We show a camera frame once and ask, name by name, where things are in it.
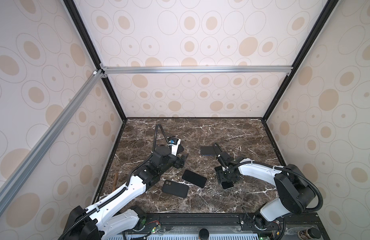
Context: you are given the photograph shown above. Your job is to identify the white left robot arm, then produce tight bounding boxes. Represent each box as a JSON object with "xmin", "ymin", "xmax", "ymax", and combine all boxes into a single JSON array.
[{"xmin": 59, "ymin": 136, "xmax": 187, "ymax": 240}]

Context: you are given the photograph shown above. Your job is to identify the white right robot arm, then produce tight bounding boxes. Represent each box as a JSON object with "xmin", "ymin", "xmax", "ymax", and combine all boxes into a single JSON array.
[{"xmin": 213, "ymin": 143, "xmax": 324, "ymax": 231}]

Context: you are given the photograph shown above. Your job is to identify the blue-edged phone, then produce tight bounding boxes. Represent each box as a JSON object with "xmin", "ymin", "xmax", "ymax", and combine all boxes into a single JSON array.
[{"xmin": 200, "ymin": 146, "xmax": 221, "ymax": 156}]

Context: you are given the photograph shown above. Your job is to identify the black phone with pink case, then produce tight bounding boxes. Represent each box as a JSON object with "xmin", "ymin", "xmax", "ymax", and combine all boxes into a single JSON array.
[{"xmin": 181, "ymin": 170, "xmax": 207, "ymax": 188}]

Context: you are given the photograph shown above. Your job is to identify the black knob centre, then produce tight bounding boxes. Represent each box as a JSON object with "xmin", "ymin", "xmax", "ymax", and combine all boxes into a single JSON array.
[{"xmin": 198, "ymin": 228, "xmax": 210, "ymax": 240}]

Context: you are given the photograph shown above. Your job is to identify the brown wooden stick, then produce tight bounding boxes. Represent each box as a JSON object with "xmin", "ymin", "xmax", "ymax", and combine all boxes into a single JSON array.
[{"xmin": 112, "ymin": 172, "xmax": 119, "ymax": 192}]

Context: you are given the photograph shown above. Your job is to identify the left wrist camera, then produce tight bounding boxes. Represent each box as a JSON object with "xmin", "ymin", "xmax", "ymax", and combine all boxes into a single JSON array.
[{"xmin": 168, "ymin": 136, "xmax": 181, "ymax": 156}]

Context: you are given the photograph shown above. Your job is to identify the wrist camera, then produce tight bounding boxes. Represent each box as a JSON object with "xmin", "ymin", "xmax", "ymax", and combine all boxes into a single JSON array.
[
  {"xmin": 168, "ymin": 136, "xmax": 181, "ymax": 156},
  {"xmin": 217, "ymin": 152, "xmax": 234, "ymax": 168}
]

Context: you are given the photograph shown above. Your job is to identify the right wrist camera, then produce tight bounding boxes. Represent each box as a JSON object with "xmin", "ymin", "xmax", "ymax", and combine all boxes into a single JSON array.
[{"xmin": 217, "ymin": 152, "xmax": 234, "ymax": 168}]

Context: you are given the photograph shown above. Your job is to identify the black phone case with camera hole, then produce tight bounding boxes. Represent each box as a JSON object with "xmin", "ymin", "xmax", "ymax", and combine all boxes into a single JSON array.
[{"xmin": 161, "ymin": 180, "xmax": 189, "ymax": 199}]

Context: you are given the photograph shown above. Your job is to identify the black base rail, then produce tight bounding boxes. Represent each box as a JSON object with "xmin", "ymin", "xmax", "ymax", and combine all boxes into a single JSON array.
[{"xmin": 123, "ymin": 213, "xmax": 330, "ymax": 240}]

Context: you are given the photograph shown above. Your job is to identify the silver aluminium rail back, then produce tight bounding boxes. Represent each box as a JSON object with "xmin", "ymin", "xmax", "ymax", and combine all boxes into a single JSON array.
[{"xmin": 102, "ymin": 66, "xmax": 293, "ymax": 74}]

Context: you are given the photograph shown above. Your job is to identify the silver aluminium rail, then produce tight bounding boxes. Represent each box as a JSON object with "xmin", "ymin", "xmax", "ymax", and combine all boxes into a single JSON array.
[
  {"xmin": 102, "ymin": 66, "xmax": 293, "ymax": 74},
  {"xmin": 0, "ymin": 69, "xmax": 104, "ymax": 217}
]

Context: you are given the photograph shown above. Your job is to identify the black corner frame post left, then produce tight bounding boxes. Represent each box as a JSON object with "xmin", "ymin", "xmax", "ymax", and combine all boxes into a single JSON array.
[{"xmin": 62, "ymin": 0, "xmax": 127, "ymax": 122}]

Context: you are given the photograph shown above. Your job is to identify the black corner frame post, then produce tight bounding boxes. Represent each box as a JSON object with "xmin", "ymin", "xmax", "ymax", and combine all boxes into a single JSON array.
[
  {"xmin": 262, "ymin": 0, "xmax": 339, "ymax": 123},
  {"xmin": 62, "ymin": 0, "xmax": 127, "ymax": 122}
]

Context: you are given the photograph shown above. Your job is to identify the silver aluminium rail left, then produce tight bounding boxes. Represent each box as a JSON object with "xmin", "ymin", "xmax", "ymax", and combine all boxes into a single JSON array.
[{"xmin": 0, "ymin": 69, "xmax": 104, "ymax": 217}]

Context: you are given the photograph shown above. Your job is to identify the black corner frame post right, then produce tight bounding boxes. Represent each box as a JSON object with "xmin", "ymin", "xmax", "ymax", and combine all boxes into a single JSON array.
[{"xmin": 262, "ymin": 0, "xmax": 339, "ymax": 123}]

